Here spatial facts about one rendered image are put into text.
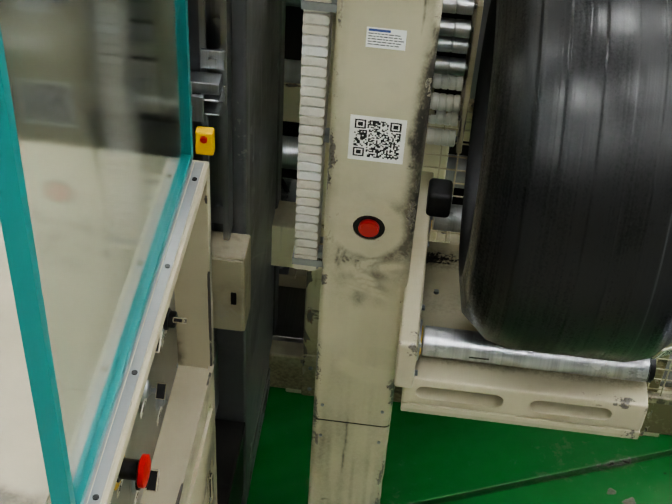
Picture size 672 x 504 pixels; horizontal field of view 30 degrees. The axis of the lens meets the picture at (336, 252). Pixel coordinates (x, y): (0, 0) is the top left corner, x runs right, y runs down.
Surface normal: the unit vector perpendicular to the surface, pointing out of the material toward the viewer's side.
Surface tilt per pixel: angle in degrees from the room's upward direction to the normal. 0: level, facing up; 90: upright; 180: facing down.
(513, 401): 90
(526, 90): 55
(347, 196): 90
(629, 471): 0
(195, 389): 0
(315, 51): 90
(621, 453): 0
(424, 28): 90
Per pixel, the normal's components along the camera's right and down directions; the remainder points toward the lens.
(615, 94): -0.04, -0.12
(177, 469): 0.05, -0.73
